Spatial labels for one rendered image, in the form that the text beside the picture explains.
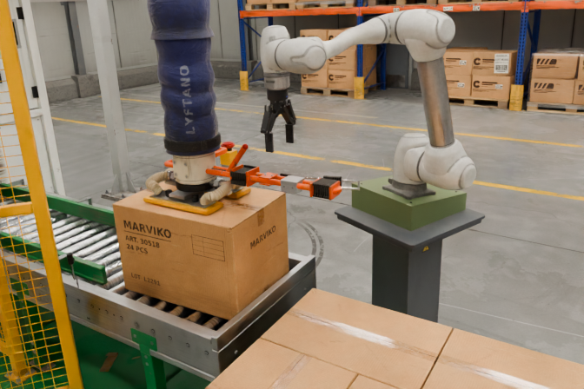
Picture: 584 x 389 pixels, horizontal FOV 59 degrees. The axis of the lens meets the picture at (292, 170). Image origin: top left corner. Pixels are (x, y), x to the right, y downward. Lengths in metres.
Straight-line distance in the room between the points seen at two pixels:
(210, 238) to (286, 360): 0.51
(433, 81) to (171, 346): 1.42
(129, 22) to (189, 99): 10.82
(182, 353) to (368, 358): 0.69
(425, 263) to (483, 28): 7.98
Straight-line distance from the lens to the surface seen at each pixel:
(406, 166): 2.34
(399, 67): 10.71
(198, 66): 2.00
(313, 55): 1.62
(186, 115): 2.01
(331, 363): 1.88
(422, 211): 2.33
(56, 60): 11.71
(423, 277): 2.56
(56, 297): 2.39
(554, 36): 9.98
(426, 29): 1.97
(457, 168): 2.19
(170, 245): 2.11
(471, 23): 10.26
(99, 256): 2.81
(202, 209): 2.01
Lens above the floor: 1.71
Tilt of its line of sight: 18 degrees down
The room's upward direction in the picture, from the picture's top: 2 degrees counter-clockwise
